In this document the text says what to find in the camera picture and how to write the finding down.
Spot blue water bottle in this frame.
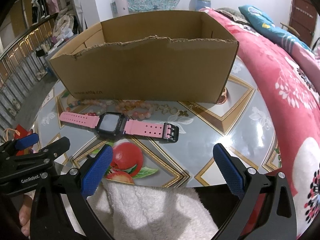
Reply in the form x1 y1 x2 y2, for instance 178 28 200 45
195 0 211 11

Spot multicolour bead bracelet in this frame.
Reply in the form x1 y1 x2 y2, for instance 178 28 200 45
65 99 116 117

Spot metal stair railing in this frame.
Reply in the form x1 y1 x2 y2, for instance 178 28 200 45
1 16 55 126

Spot left hand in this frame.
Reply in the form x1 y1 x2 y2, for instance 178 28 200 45
19 194 33 238

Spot hanging clothes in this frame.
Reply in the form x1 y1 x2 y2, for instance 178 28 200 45
31 0 60 24

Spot gold ring chain bracelet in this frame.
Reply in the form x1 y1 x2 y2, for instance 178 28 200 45
152 102 189 117

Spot red paper bag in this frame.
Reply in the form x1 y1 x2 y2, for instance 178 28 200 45
2 125 33 156

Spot brown cardboard box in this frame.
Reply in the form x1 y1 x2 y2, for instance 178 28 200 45
50 10 239 103

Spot red floral quilt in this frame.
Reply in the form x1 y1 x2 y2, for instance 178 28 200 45
202 8 319 236

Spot peach bead bracelet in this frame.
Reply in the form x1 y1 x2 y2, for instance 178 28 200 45
115 100 155 119

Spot brown wooden door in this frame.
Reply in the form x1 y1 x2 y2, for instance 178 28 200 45
289 0 317 47

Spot wooden chair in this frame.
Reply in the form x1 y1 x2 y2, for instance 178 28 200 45
280 22 300 37

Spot pink strap smart watch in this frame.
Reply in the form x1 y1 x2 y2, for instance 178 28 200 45
59 112 179 143

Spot teal blue pillow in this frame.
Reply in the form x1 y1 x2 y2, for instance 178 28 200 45
238 5 311 54

